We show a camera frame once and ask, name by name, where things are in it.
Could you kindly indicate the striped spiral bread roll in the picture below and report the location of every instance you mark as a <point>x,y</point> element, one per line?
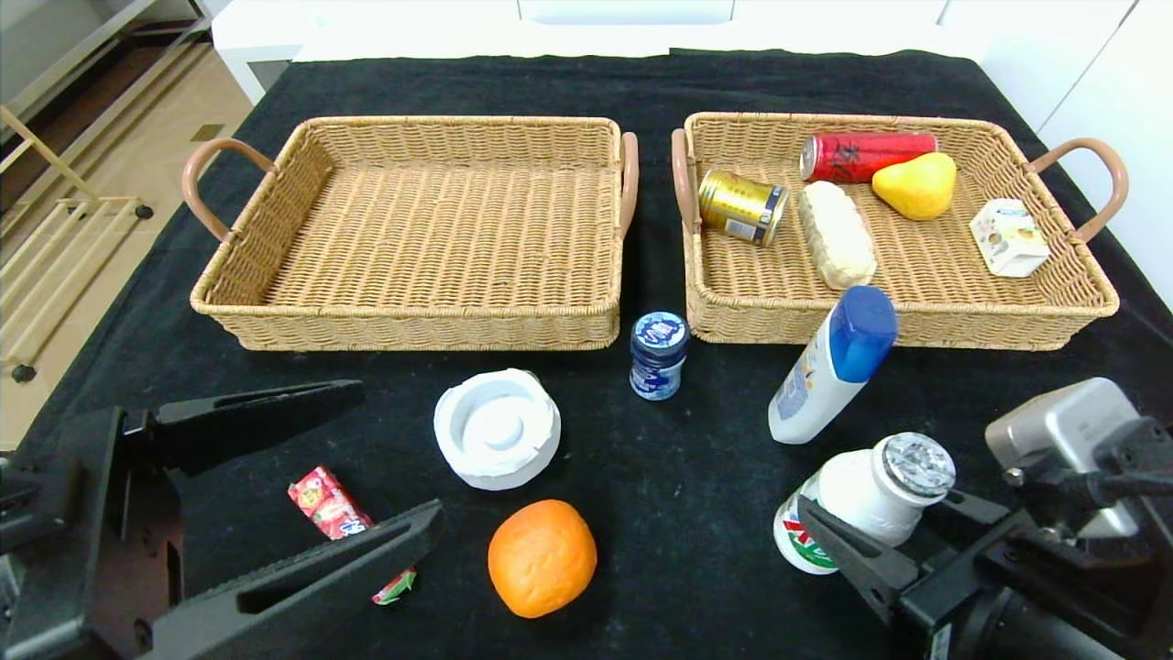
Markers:
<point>836,238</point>

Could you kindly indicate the grey metal shelf unit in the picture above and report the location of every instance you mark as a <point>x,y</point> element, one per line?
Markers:
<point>55,55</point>

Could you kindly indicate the red soda can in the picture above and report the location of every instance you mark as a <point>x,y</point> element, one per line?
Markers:
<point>852,158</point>

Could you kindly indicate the white yogurt bottle green label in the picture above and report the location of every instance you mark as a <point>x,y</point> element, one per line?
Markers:
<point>861,495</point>

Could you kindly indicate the gold drink can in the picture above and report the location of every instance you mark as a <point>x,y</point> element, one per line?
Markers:
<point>738,206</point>

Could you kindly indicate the white lotion bottle blue cap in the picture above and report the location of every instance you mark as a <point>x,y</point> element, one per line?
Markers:
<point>816,394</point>

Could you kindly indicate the light wooden slatted rack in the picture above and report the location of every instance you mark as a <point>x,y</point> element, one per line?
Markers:
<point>64,247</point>

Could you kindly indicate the orange fruit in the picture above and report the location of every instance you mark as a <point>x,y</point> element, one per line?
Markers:
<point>542,559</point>

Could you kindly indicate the yellow pear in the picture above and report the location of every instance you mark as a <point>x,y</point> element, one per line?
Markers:
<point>916,188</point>

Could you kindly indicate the red candy pack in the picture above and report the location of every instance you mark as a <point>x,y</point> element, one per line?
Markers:
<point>330,504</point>

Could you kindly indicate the white round ashtray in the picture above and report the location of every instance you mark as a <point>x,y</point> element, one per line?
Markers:
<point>495,431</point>

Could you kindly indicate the small blue lidded jar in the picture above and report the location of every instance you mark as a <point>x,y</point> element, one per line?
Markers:
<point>658,362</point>

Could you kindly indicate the small white carton box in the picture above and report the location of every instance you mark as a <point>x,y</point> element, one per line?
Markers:
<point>1008,240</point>

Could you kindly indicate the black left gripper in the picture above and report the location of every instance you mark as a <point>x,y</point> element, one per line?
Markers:
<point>87,522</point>

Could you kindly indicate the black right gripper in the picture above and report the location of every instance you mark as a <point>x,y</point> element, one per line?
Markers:
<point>958,577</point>

